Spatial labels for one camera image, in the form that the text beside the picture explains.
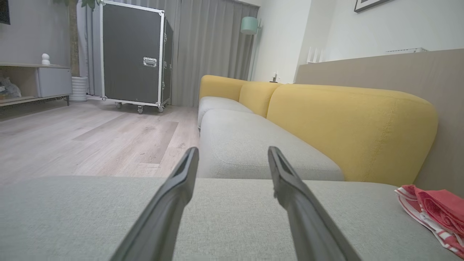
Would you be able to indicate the green potted tree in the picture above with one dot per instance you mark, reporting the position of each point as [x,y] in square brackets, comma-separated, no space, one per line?
[74,43]

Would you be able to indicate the black wheeled flight case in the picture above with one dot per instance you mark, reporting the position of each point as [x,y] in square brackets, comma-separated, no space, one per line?
[130,54]

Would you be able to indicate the red jersey with white sleeves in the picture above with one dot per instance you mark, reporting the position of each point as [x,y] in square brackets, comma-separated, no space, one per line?
[442,210]

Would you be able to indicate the teal floor lamp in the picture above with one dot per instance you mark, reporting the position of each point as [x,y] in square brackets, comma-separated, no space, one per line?
[250,25]

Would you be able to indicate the small white figurine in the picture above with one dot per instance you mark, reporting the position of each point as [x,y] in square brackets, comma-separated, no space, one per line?
[45,59]

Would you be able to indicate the grey bundle in cabinet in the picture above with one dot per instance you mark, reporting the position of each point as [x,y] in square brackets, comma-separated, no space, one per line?
[9,88]

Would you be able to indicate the flat white box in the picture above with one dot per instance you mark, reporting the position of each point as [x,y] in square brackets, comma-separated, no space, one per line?
[406,50]

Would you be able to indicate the yellow sofa armrest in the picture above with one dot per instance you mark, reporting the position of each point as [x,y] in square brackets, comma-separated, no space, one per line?
[219,87]

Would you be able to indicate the narrow yellow sofa back cushion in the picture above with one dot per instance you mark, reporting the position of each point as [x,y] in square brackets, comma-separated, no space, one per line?
[257,98]

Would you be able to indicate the white ribbed plant pot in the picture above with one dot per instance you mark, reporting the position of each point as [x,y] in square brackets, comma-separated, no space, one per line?
[79,88]

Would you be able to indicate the grey teal television cabinet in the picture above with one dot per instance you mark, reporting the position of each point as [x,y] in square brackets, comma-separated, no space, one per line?
[54,81]

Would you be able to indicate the wide yellow sofa back cushion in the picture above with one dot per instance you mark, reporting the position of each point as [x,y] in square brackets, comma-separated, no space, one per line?
[348,130]

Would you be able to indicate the white router with antennas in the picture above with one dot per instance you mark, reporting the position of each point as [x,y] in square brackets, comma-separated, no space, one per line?
[314,56]

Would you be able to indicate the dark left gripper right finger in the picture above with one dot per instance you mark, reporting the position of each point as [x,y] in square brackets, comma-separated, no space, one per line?
[308,224]

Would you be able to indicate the wide grey chaise cushion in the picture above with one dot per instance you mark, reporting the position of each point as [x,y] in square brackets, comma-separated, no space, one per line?
[232,217]

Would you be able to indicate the red white Bulls shorts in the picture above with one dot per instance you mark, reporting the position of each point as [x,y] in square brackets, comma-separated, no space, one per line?
[447,240]

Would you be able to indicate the small white wall device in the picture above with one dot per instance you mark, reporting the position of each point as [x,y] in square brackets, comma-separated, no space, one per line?
[274,77]

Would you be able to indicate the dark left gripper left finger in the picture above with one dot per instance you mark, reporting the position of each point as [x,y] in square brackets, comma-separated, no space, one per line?
[159,217]

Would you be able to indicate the dark framed picture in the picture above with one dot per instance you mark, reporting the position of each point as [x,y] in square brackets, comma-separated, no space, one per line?
[366,4]

